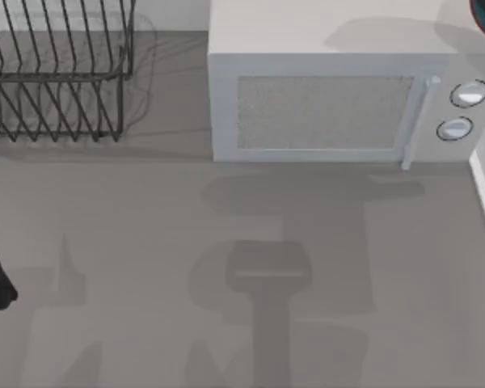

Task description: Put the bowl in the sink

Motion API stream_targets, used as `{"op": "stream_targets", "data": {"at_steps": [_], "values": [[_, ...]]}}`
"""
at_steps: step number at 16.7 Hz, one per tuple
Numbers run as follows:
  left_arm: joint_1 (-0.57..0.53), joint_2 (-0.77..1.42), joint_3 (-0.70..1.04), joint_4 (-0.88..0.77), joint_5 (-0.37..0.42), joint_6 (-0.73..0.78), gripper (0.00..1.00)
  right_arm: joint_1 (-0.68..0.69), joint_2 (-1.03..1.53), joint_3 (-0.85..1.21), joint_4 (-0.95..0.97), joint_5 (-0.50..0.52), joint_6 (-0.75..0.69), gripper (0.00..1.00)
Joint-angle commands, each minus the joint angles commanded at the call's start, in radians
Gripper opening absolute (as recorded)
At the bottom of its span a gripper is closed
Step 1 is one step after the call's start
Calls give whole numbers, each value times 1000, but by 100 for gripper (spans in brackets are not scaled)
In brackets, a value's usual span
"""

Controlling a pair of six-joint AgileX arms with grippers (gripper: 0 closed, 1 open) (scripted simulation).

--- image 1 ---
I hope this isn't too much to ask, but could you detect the microwave oven door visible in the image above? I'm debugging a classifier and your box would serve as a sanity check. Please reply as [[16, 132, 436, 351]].
[[207, 53, 450, 163]]

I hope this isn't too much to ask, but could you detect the pale microwave oven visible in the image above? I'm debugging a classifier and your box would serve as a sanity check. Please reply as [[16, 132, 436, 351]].
[[206, 0, 485, 171]]

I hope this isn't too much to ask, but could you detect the small microwave knob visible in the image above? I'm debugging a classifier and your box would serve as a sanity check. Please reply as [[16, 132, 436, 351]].
[[436, 116, 474, 142]]

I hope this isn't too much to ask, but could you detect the large microwave knob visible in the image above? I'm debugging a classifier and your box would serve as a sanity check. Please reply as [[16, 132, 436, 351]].
[[449, 79, 485, 108]]

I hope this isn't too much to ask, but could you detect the dark wire dish rack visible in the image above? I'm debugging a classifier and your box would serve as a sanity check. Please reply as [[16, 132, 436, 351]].
[[0, 0, 137, 143]]

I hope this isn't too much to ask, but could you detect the microwave door handle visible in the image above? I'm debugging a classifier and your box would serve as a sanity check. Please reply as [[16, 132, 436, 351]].
[[400, 75, 442, 171]]

